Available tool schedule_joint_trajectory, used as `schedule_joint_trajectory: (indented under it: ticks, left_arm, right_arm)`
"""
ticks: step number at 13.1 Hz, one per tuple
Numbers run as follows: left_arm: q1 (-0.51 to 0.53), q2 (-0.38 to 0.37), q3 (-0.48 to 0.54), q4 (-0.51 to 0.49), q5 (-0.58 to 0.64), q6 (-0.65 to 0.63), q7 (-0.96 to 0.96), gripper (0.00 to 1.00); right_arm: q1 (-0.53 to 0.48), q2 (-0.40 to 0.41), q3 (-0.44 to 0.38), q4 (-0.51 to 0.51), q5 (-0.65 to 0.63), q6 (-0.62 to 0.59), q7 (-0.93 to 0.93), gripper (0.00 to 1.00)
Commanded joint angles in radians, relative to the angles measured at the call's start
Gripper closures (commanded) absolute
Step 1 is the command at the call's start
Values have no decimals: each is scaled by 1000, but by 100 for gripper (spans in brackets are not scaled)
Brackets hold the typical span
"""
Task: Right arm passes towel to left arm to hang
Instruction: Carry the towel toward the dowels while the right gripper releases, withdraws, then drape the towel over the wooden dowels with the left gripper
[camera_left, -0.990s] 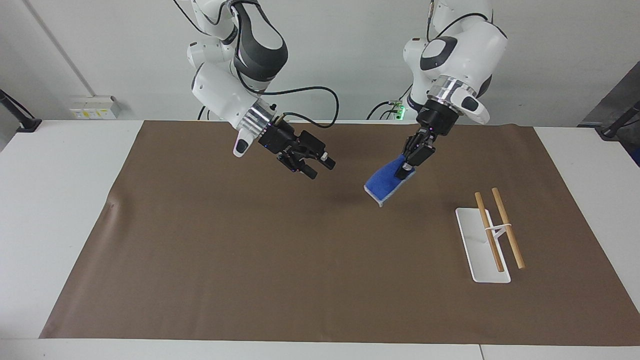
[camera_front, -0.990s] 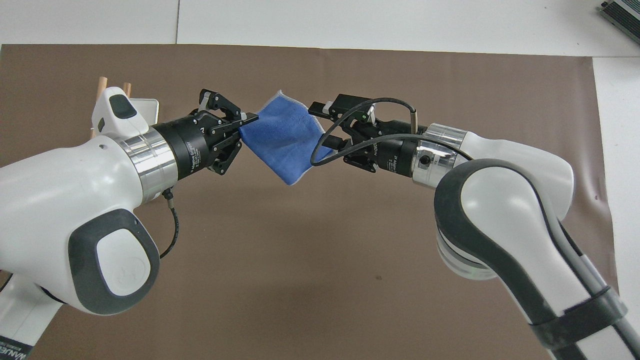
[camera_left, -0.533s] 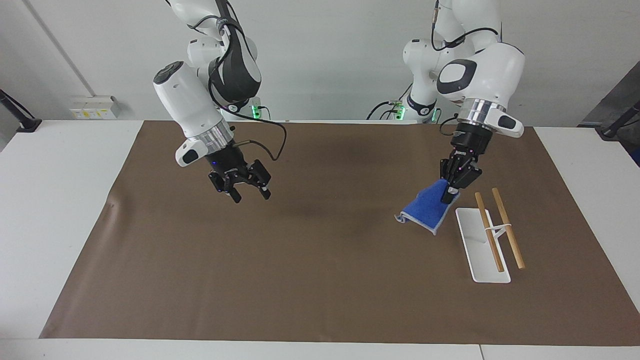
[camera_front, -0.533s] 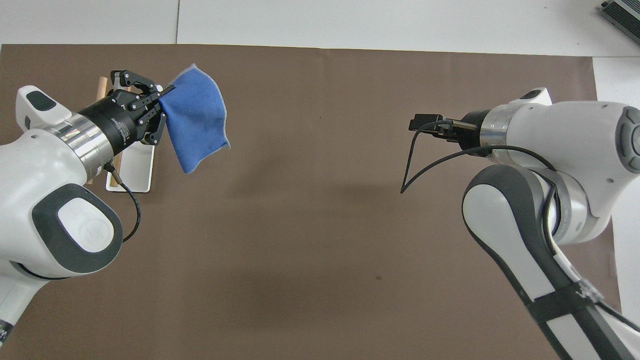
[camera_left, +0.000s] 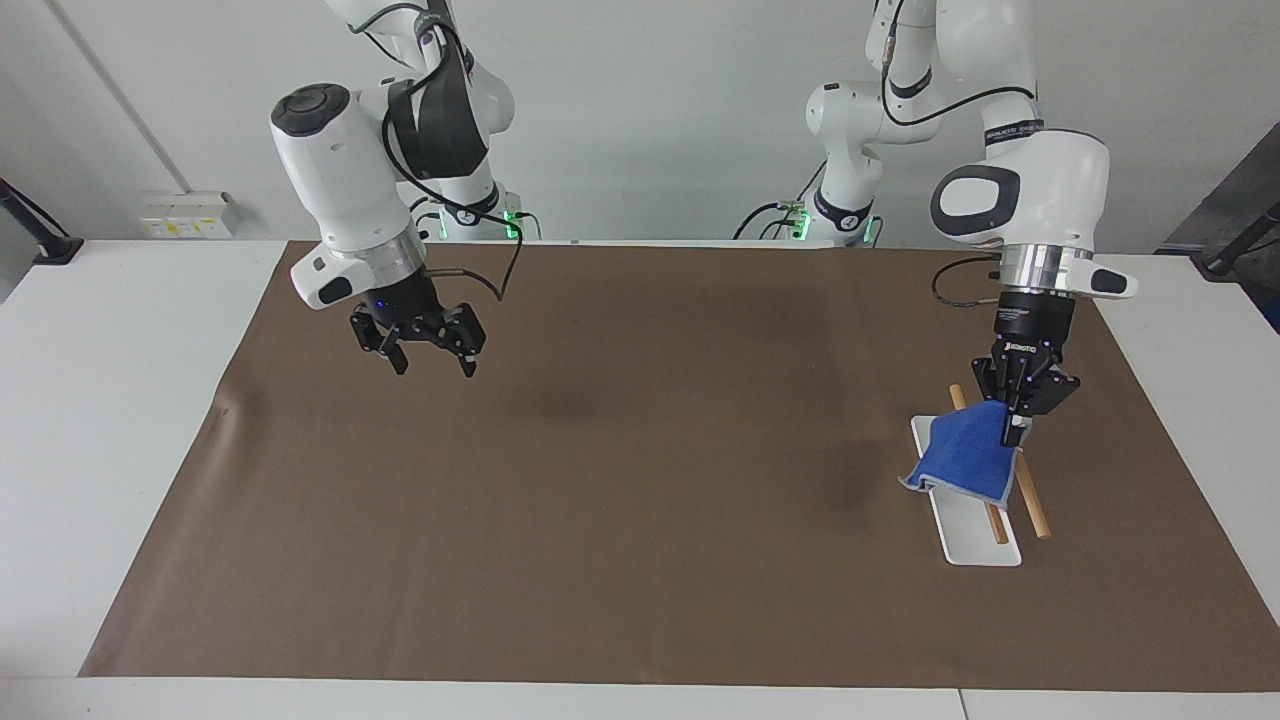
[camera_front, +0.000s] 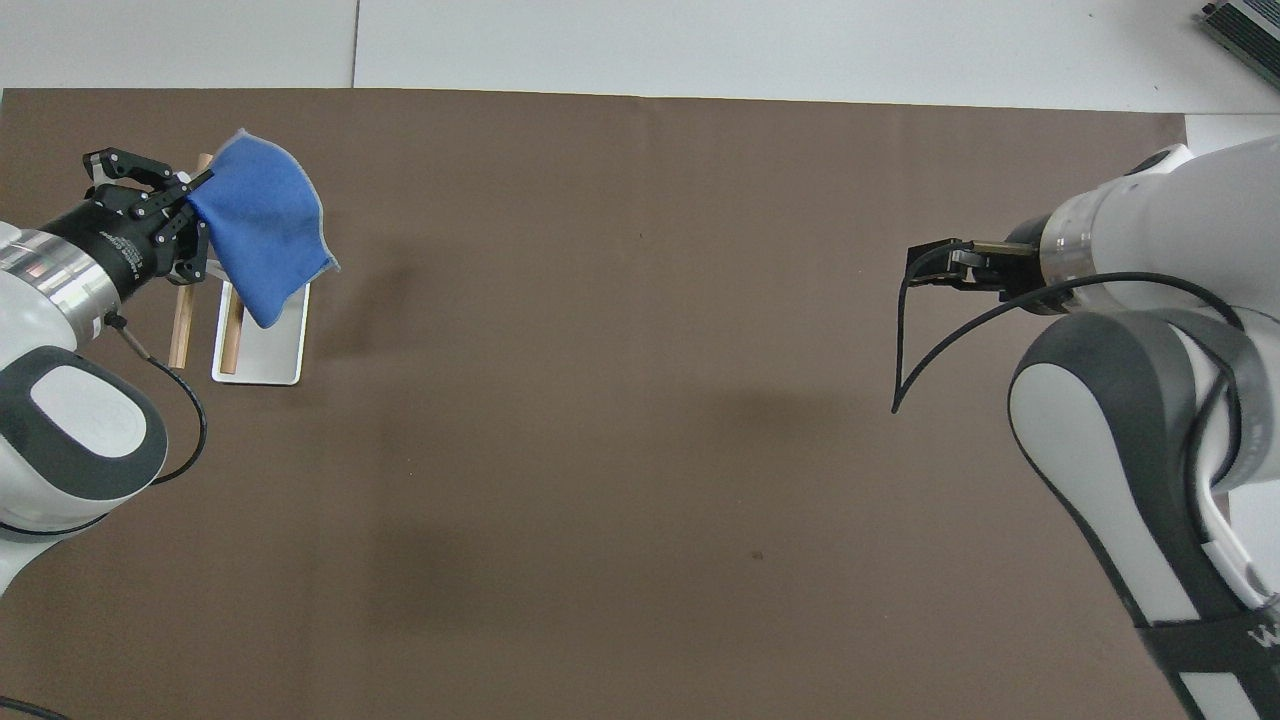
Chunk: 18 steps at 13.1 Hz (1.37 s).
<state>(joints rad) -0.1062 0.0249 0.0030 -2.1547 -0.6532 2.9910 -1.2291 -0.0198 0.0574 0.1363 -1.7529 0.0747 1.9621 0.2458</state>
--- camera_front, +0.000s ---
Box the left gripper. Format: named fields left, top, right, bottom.
left=42, top=147, right=213, bottom=302

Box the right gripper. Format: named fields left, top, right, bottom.
left=962, top=216, right=1053, bottom=305

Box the blue towel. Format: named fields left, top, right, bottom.
left=186, top=128, right=341, bottom=331

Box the wooden towel rack white base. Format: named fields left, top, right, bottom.
left=167, top=152, right=312, bottom=387

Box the grey ribbed metal device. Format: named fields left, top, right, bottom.
left=1199, top=0, right=1280, bottom=97

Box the black cable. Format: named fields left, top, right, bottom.
left=889, top=238, right=1247, bottom=416
left=103, top=312, right=209, bottom=486
left=0, top=694, right=73, bottom=720

